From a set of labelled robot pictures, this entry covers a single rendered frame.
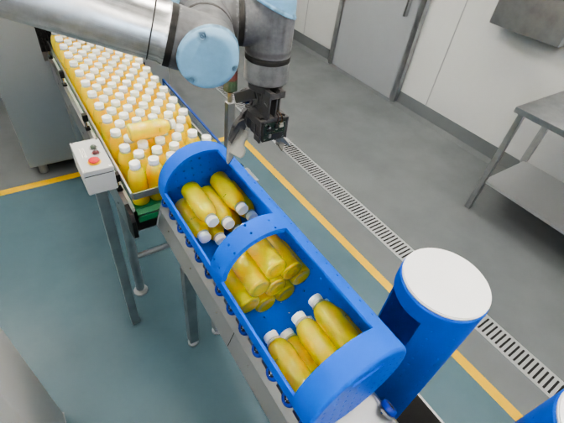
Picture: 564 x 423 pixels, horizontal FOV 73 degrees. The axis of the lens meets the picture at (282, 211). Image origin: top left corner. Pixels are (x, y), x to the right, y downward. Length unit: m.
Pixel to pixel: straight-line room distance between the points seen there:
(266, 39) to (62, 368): 1.91
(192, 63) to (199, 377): 1.74
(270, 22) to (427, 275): 0.90
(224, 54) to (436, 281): 0.96
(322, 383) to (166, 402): 1.35
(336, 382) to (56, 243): 2.28
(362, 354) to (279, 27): 0.64
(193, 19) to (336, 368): 0.67
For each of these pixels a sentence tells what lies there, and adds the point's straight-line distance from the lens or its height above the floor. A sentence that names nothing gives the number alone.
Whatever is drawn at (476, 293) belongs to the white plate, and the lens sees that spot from 1.34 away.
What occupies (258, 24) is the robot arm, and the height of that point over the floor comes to 1.73.
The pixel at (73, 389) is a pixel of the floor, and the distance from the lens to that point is 2.22.
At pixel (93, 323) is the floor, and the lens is 2.37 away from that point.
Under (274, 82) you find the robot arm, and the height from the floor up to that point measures 1.62.
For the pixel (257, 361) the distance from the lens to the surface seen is 1.13.
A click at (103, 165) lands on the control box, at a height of 1.10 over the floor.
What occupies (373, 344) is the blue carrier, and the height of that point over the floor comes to 1.23.
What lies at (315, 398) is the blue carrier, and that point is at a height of 1.16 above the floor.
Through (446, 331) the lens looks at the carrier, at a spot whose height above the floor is 0.97.
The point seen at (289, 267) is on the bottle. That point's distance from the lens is 1.05.
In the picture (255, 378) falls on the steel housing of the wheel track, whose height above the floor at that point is 0.88.
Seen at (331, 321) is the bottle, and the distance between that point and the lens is 0.98.
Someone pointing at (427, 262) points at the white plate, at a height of 1.04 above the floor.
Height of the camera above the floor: 1.94
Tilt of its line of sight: 42 degrees down
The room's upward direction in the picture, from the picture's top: 9 degrees clockwise
